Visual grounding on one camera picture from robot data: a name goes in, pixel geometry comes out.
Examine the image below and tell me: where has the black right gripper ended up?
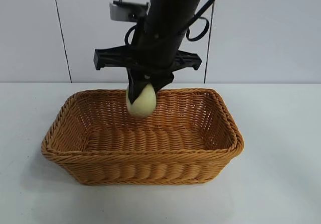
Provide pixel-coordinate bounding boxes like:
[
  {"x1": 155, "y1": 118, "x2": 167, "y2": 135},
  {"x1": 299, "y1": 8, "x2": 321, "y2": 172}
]
[{"x1": 94, "y1": 20, "x2": 203, "y2": 103}]

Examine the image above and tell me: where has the thin black camera cable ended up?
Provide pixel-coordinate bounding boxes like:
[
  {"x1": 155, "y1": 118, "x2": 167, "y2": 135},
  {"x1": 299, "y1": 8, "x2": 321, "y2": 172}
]
[{"x1": 123, "y1": 24, "x2": 140, "y2": 47}]

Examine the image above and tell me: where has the pale yellow egg yolk pastry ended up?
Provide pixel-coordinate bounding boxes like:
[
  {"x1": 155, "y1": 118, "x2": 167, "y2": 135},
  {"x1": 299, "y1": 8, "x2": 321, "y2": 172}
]
[{"x1": 126, "y1": 82, "x2": 156, "y2": 119}]

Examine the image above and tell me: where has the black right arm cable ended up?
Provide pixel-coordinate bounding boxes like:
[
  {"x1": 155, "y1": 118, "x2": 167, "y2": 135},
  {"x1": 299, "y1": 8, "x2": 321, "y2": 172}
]
[{"x1": 175, "y1": 0, "x2": 229, "y2": 42}]

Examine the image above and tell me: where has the brown woven wicker basket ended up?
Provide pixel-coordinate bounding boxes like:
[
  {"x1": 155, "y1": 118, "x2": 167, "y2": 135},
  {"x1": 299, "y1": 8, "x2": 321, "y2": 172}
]
[{"x1": 41, "y1": 88, "x2": 244, "y2": 186}]

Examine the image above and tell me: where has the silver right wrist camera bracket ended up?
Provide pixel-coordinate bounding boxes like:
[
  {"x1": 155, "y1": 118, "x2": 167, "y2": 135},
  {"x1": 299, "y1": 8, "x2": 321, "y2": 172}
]
[{"x1": 109, "y1": 0, "x2": 151, "y2": 23}]

